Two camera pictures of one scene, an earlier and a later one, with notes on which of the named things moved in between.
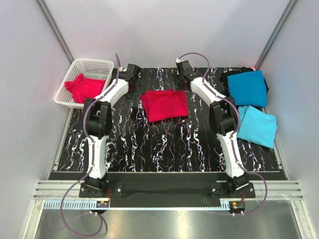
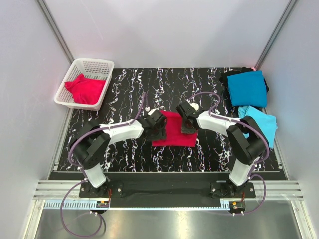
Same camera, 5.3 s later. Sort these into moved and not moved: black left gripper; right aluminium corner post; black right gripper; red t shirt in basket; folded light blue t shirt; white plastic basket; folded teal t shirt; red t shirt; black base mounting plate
Moved: red t shirt; black left gripper; black right gripper
Not moved: right aluminium corner post; red t shirt in basket; white plastic basket; folded teal t shirt; black base mounting plate; folded light blue t shirt
